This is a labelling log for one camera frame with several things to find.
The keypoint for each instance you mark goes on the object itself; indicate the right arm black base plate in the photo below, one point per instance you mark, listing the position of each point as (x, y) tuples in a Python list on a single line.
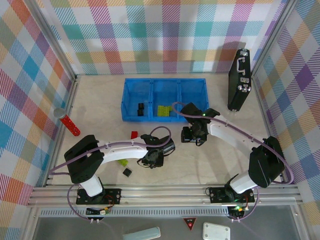
[(216, 195)]

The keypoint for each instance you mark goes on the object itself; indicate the black briefcase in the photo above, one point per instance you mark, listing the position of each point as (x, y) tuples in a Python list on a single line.
[(237, 85)]

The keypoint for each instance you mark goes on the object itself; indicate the white square plate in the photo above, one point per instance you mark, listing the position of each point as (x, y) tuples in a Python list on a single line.
[(216, 231)]

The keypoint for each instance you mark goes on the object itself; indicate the red perforated tube grey cap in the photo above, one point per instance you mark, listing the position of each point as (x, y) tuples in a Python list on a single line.
[(71, 125)]

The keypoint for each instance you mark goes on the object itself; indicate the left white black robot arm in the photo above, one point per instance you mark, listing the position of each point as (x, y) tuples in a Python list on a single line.
[(120, 152)]

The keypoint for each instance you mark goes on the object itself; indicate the aluminium mounting rail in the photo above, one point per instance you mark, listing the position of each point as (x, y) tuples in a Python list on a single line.
[(162, 197)]

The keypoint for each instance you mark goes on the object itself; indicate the red lego brick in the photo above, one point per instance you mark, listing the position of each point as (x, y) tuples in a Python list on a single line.
[(134, 134)]

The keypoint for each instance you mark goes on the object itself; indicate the aluminium frame post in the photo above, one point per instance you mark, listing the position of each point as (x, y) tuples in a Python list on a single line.
[(55, 42), (271, 37)]

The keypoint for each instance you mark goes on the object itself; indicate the aluminium side rail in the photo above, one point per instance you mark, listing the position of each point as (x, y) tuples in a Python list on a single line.
[(68, 100)]

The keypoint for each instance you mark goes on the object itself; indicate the blue three-compartment bin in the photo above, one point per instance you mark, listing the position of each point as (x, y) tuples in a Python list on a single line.
[(135, 92)]

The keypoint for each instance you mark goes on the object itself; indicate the black lego brick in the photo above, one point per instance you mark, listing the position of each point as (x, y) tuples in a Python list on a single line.
[(141, 106), (140, 113), (127, 172)]

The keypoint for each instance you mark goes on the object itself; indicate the pale blue flat bar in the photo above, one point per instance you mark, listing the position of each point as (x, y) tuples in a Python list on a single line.
[(142, 234)]

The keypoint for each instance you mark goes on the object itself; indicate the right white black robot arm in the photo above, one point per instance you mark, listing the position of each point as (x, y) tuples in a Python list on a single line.
[(225, 130)]

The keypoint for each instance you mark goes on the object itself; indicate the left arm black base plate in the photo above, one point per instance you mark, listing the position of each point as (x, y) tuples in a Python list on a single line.
[(112, 195)]

